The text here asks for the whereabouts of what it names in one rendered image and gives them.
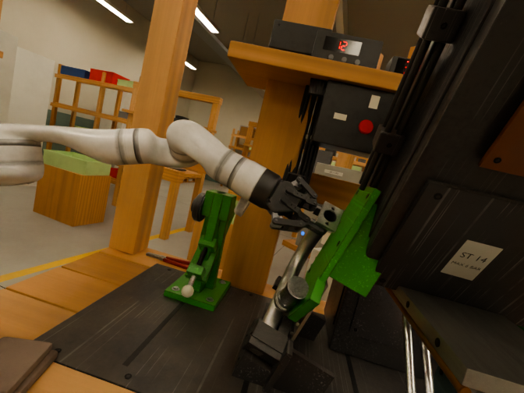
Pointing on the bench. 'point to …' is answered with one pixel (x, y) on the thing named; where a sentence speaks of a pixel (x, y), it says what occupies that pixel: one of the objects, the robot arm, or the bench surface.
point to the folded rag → (23, 362)
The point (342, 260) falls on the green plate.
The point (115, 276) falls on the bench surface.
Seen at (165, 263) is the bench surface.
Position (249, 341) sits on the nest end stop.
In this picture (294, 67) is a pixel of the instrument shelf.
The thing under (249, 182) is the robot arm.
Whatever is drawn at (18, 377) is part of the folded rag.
